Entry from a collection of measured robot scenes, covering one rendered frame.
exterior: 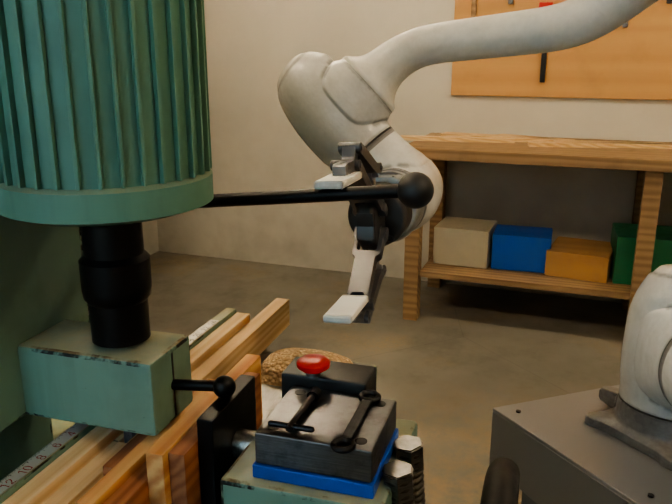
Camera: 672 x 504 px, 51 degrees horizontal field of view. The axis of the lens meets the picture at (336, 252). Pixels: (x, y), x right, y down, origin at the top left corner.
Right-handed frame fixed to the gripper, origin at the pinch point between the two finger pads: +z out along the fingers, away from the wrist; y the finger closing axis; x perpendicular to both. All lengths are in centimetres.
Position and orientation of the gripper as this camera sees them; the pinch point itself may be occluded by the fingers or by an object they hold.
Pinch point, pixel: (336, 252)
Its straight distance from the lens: 70.8
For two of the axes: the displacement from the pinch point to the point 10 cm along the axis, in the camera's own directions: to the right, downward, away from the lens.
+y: -0.6, -9.7, -2.5
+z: -3.0, 2.6, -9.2
